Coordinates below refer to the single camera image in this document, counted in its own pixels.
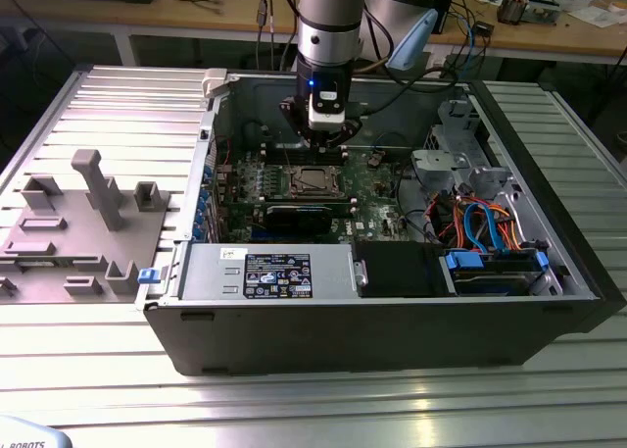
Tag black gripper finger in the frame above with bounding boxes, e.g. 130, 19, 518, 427
278, 97, 324, 150
322, 118, 363, 151

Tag CPU socket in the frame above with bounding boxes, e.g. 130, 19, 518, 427
289, 165, 347, 198

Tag green motherboard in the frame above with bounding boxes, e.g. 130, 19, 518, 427
215, 141, 427, 246

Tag pale grey case latch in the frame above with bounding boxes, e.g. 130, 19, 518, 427
201, 68, 229, 99

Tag grey metal drive cage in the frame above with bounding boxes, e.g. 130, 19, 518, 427
409, 97, 523, 212

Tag black graphics card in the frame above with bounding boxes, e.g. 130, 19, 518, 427
262, 200, 357, 236

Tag black desktop box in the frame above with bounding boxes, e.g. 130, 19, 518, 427
430, 0, 458, 36

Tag black plastic shroud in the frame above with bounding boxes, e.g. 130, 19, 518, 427
355, 240, 445, 300

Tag grey power supply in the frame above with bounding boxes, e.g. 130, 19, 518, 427
178, 241, 362, 302

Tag metal heatsink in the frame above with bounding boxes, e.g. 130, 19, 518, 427
497, 0, 529, 26

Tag hard disk in blue carrier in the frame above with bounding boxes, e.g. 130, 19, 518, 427
438, 249, 550, 297

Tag black PC case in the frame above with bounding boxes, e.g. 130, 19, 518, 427
134, 65, 627, 378

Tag wooden workbench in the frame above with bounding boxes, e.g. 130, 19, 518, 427
0, 0, 627, 70

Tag grey open electronics device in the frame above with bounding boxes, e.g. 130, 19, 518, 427
526, 0, 562, 26

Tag grey parts rack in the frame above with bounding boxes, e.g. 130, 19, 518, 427
0, 147, 172, 306

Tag white paper sheet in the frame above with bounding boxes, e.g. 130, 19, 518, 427
567, 5, 626, 27

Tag green RAM stick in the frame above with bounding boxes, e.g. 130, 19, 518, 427
0, 257, 58, 269

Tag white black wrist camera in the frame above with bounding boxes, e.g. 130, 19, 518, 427
307, 87, 347, 130

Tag thin red wire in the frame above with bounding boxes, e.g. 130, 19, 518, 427
217, 138, 236, 171

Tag blue flat data cable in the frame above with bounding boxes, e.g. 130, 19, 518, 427
461, 200, 508, 254

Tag orange power wire bundle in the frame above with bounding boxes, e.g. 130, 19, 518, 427
438, 195, 528, 253

